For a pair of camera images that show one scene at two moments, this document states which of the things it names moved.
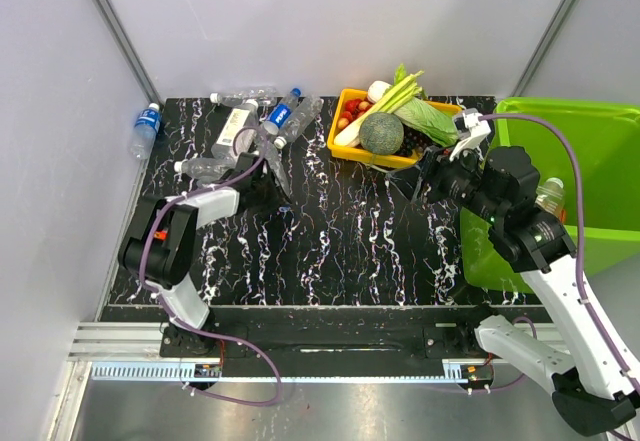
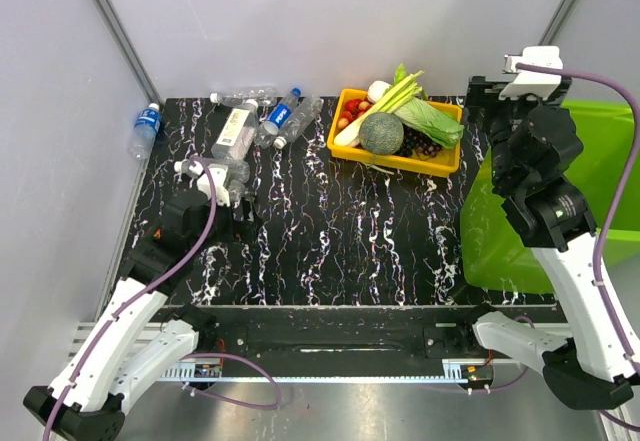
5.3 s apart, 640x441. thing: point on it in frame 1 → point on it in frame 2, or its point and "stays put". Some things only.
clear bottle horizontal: (205, 168) stays put
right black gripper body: (453, 179) → (496, 113)
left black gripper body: (268, 194) → (230, 229)
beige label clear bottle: (239, 132) stays put
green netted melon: (381, 133) stays put
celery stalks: (404, 89) stays put
